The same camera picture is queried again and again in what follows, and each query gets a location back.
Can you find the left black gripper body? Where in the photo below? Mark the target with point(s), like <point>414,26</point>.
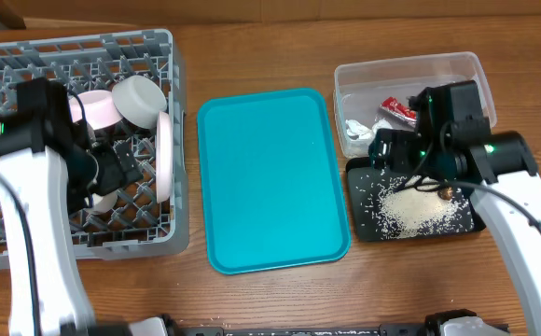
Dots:
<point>124,164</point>

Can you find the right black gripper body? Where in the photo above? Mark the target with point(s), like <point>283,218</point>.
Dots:
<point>409,158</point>

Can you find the white cup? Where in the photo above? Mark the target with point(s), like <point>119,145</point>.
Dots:
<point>102,204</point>

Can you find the red snack wrapper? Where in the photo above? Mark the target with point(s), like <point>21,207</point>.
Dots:
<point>393,107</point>

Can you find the white tissue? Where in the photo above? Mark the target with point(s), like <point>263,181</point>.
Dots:
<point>357,131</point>

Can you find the large white plate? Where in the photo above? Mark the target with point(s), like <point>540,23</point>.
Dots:
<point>164,157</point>

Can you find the white rice pile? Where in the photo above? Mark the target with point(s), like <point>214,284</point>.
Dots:
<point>415,210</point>

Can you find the brown food scrap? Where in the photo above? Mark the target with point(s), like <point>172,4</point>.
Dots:
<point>446,194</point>

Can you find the small pink-white plate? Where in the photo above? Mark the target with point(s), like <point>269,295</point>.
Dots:
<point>100,110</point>

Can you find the grey-green bowl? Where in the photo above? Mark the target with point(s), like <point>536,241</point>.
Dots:
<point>139,100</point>

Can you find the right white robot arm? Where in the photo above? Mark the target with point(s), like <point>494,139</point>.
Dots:
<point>453,146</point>

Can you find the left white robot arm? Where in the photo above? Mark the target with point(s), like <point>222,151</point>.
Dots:
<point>49,169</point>

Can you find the grey dishwasher rack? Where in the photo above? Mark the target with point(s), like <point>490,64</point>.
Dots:
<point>137,226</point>

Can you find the black waste tray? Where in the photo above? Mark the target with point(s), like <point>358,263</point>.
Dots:
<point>368,219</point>

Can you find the clear plastic bin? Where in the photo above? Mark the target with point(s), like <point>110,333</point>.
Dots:
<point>360,88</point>

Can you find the teal plastic tray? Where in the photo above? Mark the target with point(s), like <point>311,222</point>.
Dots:
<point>271,190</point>

